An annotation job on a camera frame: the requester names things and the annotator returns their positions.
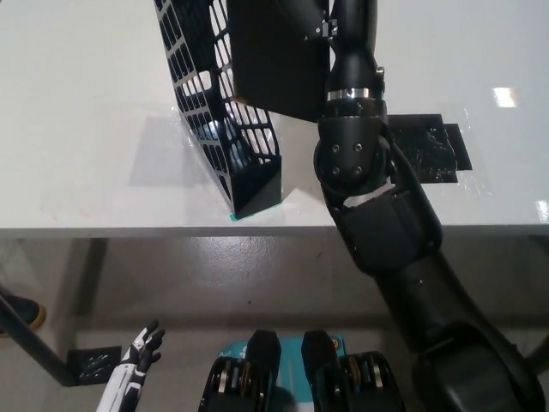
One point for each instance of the dark grey notebook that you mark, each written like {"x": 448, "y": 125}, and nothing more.
{"x": 279, "y": 64}

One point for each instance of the black shoe with tan sole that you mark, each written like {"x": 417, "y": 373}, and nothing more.
{"x": 23, "y": 309}

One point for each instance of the teal tape strip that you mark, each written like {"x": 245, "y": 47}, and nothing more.
{"x": 233, "y": 217}

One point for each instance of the black teal robot body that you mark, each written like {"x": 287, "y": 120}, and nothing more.
{"x": 300, "y": 377}

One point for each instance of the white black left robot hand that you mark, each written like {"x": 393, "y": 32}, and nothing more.
{"x": 128, "y": 373}

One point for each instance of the black tape patch on table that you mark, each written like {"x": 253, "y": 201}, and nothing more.
{"x": 429, "y": 141}

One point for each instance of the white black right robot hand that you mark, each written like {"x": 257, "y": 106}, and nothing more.
{"x": 315, "y": 19}

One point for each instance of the black metal table leg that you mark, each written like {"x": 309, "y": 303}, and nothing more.
{"x": 34, "y": 343}

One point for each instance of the black mesh file shelf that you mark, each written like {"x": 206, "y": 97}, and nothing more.
{"x": 253, "y": 189}

